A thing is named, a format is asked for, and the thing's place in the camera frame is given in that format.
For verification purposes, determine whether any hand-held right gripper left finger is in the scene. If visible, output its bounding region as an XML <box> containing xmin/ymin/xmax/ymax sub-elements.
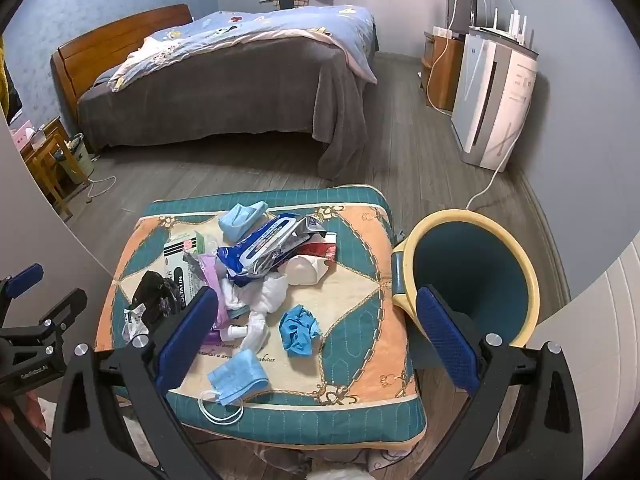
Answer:
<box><xmin>50</xmin><ymin>286</ymin><xmax>221</xmax><ymax>480</ymax></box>

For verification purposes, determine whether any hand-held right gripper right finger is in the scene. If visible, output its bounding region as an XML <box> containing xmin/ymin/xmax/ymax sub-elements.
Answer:
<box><xmin>415</xmin><ymin>285</ymin><xmax>586</xmax><ymax>480</ymax></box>

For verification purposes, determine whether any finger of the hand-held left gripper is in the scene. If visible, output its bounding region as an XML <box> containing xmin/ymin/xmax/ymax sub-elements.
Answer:
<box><xmin>0</xmin><ymin>262</ymin><xmax>45</xmax><ymax>311</ymax></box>
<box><xmin>0</xmin><ymin>287</ymin><xmax>89</xmax><ymax>347</ymax></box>

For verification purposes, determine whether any yellow rimmed teal trash bin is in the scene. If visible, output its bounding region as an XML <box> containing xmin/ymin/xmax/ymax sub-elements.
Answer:
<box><xmin>391</xmin><ymin>208</ymin><xmax>541</xmax><ymax>361</ymax></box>

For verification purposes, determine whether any white tissue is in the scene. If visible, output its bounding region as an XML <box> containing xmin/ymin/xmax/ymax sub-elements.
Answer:
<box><xmin>222</xmin><ymin>270</ymin><xmax>290</xmax><ymax>352</ymax></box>

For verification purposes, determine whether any blue wet wipes pack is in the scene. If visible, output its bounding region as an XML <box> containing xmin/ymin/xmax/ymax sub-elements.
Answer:
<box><xmin>216</xmin><ymin>213</ymin><xmax>328</xmax><ymax>281</ymax></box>

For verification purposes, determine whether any red white packet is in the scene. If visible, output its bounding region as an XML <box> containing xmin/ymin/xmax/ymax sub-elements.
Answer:
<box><xmin>289</xmin><ymin>232</ymin><xmax>337</xmax><ymax>287</ymax></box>

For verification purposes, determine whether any small white bottle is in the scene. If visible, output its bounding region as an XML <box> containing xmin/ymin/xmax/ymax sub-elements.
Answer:
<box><xmin>210</xmin><ymin>325</ymin><xmax>248</xmax><ymax>343</ymax></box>

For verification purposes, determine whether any black plastic bag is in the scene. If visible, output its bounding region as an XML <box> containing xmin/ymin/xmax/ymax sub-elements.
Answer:
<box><xmin>131</xmin><ymin>270</ymin><xmax>181</xmax><ymax>322</ymax></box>

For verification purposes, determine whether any black white striped box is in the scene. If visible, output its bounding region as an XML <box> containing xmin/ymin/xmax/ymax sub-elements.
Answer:
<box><xmin>163</xmin><ymin>240</ymin><xmax>208</xmax><ymax>311</ymax></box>

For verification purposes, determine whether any white crumpled wrapper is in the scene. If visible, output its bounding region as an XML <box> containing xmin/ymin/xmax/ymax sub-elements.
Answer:
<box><xmin>122</xmin><ymin>307</ymin><xmax>151</xmax><ymax>346</ymax></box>

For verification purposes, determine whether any purple plastic wrapper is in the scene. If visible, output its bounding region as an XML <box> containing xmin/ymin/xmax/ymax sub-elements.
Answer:
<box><xmin>197</xmin><ymin>252</ymin><xmax>232</xmax><ymax>326</ymax></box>

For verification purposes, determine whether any blue face mask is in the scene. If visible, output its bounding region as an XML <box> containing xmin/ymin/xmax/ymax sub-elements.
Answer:
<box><xmin>199</xmin><ymin>349</ymin><xmax>268</xmax><ymax>427</ymax></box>
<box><xmin>218</xmin><ymin>200</ymin><xmax>268</xmax><ymax>242</ymax></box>

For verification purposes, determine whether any white cabinet panel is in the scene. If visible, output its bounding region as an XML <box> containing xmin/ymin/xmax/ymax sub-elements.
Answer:
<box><xmin>0</xmin><ymin>120</ymin><xmax>113</xmax><ymax>283</ymax></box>

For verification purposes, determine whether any green white sachet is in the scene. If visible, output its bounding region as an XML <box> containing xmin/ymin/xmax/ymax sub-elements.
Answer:
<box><xmin>170</xmin><ymin>231</ymin><xmax>207</xmax><ymax>256</ymax></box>

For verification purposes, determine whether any patterned table cloth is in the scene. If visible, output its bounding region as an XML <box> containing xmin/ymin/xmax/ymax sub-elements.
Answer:
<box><xmin>95</xmin><ymin>185</ymin><xmax>428</xmax><ymax>436</ymax></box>

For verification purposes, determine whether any crumpled blue glove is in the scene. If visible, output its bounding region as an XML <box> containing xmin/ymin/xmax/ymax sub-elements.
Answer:
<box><xmin>278</xmin><ymin>305</ymin><xmax>321</xmax><ymax>358</ymax></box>

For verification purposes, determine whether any wooden nightstand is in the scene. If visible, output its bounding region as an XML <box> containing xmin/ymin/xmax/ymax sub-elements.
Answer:
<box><xmin>22</xmin><ymin>117</ymin><xmax>76</xmax><ymax>216</ymax></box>

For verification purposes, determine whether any small green waste bin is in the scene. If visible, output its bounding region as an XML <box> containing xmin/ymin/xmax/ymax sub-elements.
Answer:
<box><xmin>52</xmin><ymin>133</ymin><xmax>96</xmax><ymax>183</ymax></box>

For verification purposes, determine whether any pink tissue box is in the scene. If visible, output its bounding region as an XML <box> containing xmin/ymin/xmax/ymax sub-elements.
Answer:
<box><xmin>11</xmin><ymin>122</ymin><xmax>37</xmax><ymax>148</ymax></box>

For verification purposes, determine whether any white panelled furniture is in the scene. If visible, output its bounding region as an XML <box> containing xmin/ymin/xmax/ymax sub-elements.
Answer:
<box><xmin>530</xmin><ymin>245</ymin><xmax>640</xmax><ymax>480</ymax></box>

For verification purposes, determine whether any yellow hanging cloth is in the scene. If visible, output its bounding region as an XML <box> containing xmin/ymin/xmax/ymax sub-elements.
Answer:
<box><xmin>0</xmin><ymin>35</ymin><xmax>23</xmax><ymax>121</ymax></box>

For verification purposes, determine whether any bed with grey blanket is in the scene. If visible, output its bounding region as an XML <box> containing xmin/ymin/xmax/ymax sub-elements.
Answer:
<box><xmin>76</xmin><ymin>35</ymin><xmax>371</xmax><ymax>181</ymax></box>

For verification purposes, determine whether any wooden bed headboard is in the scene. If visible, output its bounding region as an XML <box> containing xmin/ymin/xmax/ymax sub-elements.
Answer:
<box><xmin>50</xmin><ymin>4</ymin><xmax>195</xmax><ymax>111</ymax></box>

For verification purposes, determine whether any white air purifier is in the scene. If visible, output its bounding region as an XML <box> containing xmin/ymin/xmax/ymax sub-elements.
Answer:
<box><xmin>451</xmin><ymin>27</ymin><xmax>540</xmax><ymax>168</ymax></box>

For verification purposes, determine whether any wooden cabinet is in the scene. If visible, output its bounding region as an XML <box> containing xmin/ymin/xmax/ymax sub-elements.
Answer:
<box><xmin>422</xmin><ymin>30</ymin><xmax>466</xmax><ymax>113</ymax></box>

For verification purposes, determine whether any blue printed duvet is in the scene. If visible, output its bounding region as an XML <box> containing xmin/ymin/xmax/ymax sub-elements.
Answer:
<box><xmin>107</xmin><ymin>4</ymin><xmax>379</xmax><ymax>93</ymax></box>

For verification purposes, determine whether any white router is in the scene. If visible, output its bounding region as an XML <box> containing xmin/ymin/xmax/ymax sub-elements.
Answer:
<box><xmin>480</xmin><ymin>7</ymin><xmax>532</xmax><ymax>43</ymax></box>

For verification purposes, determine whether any black television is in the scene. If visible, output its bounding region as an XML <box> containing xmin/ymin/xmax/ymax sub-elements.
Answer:
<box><xmin>446</xmin><ymin>0</ymin><xmax>478</xmax><ymax>38</ymax></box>

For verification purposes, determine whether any white floor cable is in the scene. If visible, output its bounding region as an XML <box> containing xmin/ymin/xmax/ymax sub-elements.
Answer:
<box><xmin>85</xmin><ymin>175</ymin><xmax>117</xmax><ymax>204</ymax></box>

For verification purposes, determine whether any white purifier power cable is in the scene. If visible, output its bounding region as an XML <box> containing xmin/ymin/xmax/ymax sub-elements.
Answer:
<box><xmin>466</xmin><ymin>95</ymin><xmax>533</xmax><ymax>211</ymax></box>

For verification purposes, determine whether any white cable over cabinet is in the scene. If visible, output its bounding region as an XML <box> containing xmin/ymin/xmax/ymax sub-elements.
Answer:
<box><xmin>425</xmin><ymin>0</ymin><xmax>488</xmax><ymax>113</ymax></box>

